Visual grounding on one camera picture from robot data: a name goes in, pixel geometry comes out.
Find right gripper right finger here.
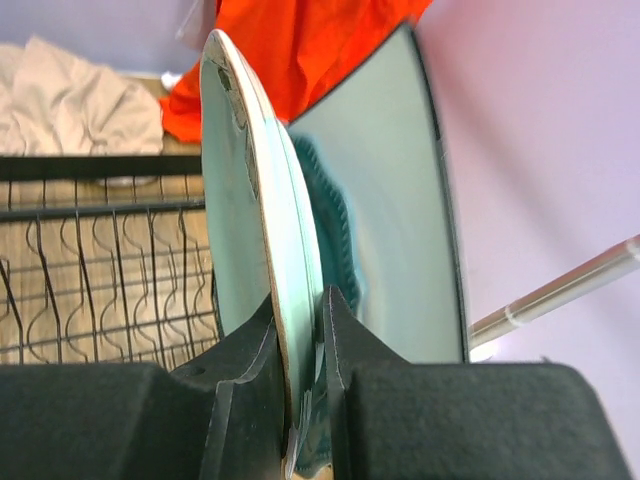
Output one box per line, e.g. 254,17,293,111
322,287,631,479

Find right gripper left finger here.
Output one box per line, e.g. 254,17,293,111
1,301,287,479

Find mint green flower plate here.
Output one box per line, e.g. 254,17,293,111
200,29,323,477

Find teal rimmed plate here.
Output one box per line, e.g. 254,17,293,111
292,135,362,313

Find large white square plate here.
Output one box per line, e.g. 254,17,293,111
289,23,468,363

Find beige cloth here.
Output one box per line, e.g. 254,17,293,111
1,37,163,156

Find orange shorts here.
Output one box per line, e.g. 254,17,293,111
191,0,430,121

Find black wire dish rack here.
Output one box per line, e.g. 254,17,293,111
1,154,222,369

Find white clothes rack frame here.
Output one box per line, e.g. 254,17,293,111
469,235,639,349

